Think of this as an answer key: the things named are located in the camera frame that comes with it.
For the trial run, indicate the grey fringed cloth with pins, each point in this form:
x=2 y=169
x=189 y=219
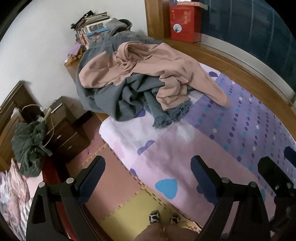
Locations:
x=120 y=99

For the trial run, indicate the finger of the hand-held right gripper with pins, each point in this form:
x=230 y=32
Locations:
x=289 y=154
x=274 y=172

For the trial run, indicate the person's leg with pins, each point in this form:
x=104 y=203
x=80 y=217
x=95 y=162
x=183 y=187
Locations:
x=180 y=234
x=150 y=234

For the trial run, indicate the dark green cloth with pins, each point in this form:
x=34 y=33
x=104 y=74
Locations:
x=27 y=148

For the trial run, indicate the person's left leg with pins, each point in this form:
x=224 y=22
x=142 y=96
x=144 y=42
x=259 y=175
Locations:
x=150 y=234

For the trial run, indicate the beige pink garment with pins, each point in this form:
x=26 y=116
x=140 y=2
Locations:
x=143 y=60

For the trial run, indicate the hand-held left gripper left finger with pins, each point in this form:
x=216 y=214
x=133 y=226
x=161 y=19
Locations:
x=92 y=176

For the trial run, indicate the red box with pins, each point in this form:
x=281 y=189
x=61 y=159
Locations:
x=185 y=23

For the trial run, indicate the dark wooden nightstand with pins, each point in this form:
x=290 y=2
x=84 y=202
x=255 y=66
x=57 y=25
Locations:
x=67 y=129

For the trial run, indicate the person's right leg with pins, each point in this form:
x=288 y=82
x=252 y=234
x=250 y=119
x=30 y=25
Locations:
x=180 y=234

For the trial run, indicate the window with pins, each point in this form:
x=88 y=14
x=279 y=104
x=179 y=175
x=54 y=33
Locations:
x=242 y=23

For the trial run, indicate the cow print slipper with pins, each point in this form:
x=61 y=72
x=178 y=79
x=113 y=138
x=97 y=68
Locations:
x=175 y=219
x=154 y=216

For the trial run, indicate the wooden headboard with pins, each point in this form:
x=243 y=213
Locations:
x=13 y=99

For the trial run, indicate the striped pink blanket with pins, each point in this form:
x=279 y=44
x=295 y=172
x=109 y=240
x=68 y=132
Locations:
x=13 y=197

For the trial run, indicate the pile of books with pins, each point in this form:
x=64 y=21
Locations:
x=92 y=27

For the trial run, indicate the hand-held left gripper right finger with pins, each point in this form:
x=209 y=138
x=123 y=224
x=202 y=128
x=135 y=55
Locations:
x=202 y=177

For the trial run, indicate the wooden window sill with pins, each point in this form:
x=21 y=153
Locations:
x=208 y=53

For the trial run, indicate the flat book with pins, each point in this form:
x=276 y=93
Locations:
x=189 y=3

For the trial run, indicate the purple dotted bed sheet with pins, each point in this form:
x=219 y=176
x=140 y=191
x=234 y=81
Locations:
x=231 y=129

